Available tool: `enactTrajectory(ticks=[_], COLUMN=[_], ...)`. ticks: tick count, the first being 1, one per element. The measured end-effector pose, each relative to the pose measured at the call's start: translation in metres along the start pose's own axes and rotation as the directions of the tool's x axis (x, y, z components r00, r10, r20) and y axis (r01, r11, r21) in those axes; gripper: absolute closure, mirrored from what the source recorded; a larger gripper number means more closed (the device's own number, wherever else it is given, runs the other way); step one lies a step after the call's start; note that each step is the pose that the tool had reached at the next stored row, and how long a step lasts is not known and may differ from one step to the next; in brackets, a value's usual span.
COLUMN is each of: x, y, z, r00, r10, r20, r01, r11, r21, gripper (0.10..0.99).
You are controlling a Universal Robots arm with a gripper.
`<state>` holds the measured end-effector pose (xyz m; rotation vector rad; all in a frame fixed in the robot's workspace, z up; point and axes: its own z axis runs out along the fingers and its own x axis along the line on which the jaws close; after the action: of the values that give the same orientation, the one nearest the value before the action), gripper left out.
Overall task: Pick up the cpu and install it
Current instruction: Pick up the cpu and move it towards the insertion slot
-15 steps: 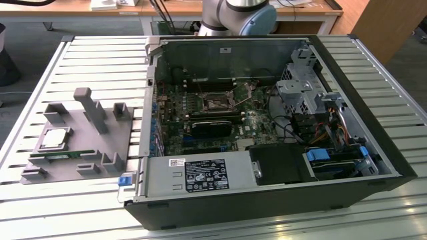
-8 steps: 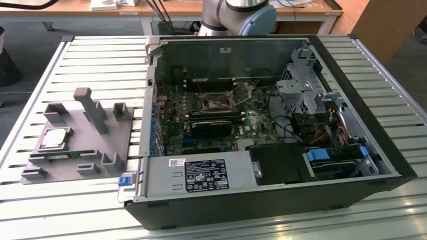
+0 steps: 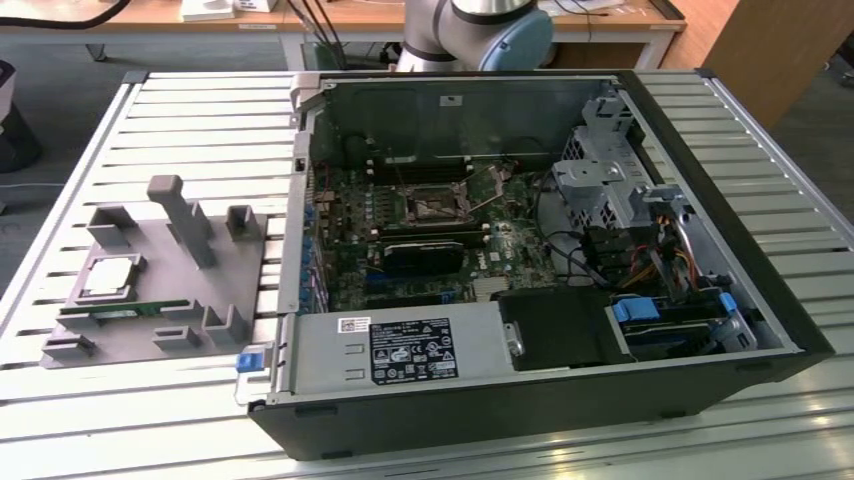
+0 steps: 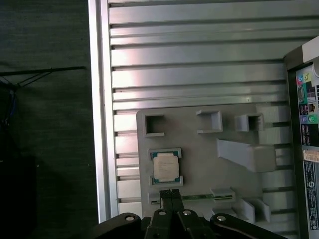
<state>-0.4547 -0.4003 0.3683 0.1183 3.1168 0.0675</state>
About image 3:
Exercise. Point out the silver CPU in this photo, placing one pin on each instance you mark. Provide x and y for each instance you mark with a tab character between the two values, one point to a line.
109	277

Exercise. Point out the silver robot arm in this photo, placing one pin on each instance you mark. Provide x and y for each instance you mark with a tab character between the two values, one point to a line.
434	30

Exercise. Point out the CPU socket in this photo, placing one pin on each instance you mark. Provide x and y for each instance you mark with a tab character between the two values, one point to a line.
434	205

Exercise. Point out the black RAM slot bank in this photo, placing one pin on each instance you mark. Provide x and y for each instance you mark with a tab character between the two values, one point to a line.
434	234
427	170

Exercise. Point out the black graphics card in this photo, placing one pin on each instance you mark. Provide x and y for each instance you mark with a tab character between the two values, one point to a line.
420	257

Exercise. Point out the silver chipset heatsink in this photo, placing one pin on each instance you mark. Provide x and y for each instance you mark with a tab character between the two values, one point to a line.
490	289

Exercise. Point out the green motherboard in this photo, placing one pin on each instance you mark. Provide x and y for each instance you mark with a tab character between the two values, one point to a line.
520	250

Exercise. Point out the white barcode sticker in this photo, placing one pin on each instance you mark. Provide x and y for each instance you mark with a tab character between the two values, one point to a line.
351	325

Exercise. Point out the black rating label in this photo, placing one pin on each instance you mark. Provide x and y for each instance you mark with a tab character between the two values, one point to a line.
414	352

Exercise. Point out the silver shroud latch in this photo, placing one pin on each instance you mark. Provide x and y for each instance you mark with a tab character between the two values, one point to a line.
514	340

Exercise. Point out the black plastic shroud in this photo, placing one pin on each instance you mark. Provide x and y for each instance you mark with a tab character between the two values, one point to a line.
560	325

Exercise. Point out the silver power supply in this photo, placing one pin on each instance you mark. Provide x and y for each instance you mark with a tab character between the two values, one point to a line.
327	360

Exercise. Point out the metal drive cage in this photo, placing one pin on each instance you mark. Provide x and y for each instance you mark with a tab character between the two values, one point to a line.
600	175

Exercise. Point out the blue disk carrier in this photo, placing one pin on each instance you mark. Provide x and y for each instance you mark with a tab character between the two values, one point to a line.
634	311

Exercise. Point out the blue case latch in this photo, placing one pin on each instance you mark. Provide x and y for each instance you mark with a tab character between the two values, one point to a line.
249	362

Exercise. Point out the grey parts rack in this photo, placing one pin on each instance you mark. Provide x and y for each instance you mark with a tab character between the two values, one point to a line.
173	300

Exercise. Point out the green object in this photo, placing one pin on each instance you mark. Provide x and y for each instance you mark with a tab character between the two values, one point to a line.
327	55

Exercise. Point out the black PC case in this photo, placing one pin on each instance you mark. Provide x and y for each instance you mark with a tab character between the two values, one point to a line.
534	425

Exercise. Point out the green RAM stick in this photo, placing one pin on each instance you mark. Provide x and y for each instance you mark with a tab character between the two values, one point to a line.
163	303

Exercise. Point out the small blue clip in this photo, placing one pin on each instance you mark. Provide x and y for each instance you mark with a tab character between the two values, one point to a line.
727	305

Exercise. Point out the white box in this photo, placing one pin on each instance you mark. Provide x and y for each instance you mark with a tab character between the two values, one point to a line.
207	12

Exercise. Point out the wooden desk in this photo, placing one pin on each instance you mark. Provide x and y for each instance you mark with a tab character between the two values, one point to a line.
153	15

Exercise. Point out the wooden cabinet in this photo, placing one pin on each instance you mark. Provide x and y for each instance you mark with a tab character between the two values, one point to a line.
767	50

